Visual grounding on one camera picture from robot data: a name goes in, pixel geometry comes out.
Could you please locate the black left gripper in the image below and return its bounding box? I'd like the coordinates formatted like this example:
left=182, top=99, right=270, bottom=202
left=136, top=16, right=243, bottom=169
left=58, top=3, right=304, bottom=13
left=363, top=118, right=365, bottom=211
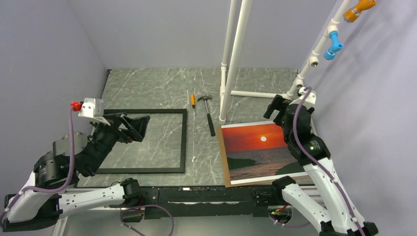
left=86, top=112, right=151, bottom=174

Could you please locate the red sunset photo print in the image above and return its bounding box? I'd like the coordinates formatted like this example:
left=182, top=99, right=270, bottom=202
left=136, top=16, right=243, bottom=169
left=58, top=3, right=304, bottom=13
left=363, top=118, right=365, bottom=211
left=221, top=121, right=310, bottom=186

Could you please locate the black wooden picture frame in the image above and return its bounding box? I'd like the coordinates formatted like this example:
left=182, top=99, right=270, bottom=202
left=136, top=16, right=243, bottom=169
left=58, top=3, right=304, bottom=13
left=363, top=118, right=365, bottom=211
left=97, top=109, right=188, bottom=174

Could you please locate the orange handled screwdriver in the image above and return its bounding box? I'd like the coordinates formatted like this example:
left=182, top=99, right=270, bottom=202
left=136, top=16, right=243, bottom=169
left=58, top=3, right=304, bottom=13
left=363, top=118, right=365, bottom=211
left=190, top=94, right=196, bottom=116

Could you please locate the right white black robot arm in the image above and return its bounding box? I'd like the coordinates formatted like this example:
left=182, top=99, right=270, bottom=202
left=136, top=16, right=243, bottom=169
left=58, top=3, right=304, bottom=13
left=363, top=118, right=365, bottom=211
left=264, top=95, right=379, bottom=236

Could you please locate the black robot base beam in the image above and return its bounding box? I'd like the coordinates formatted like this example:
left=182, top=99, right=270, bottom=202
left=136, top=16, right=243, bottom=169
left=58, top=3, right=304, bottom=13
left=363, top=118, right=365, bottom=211
left=120, top=185, right=286, bottom=219

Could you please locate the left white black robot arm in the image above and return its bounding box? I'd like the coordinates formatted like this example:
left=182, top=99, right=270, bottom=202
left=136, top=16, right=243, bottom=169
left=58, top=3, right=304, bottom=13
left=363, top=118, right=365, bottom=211
left=0, top=113, right=150, bottom=232

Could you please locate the white PVC pipe structure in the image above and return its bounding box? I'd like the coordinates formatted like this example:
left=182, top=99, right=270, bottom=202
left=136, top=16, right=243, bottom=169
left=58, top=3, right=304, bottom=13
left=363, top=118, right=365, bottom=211
left=218, top=0, right=351, bottom=124

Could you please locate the steel claw hammer black grip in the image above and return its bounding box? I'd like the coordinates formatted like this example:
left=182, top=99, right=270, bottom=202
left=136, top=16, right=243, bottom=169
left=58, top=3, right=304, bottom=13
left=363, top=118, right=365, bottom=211
left=197, top=95, right=216, bottom=137

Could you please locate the blue pipe fitting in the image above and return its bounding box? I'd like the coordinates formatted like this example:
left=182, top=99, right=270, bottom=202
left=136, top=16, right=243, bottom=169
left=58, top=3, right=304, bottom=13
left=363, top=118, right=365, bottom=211
left=324, top=31, right=344, bottom=60

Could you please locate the orange pipe fitting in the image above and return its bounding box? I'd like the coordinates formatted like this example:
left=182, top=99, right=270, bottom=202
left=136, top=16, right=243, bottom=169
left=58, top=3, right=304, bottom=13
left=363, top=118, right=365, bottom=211
left=343, top=0, right=377, bottom=23

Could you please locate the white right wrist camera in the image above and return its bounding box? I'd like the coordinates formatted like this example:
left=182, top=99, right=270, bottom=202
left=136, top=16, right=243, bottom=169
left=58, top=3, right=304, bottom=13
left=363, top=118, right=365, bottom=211
left=298, top=87, right=317, bottom=108

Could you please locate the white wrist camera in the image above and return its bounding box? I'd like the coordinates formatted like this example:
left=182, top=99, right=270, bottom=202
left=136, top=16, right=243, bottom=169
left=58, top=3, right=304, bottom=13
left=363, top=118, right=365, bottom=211
left=298, top=87, right=317, bottom=108
left=70, top=98, right=110, bottom=125

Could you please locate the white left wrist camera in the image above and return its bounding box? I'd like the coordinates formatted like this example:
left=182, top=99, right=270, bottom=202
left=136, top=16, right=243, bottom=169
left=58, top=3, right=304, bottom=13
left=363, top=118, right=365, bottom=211
left=70, top=98, right=110, bottom=125

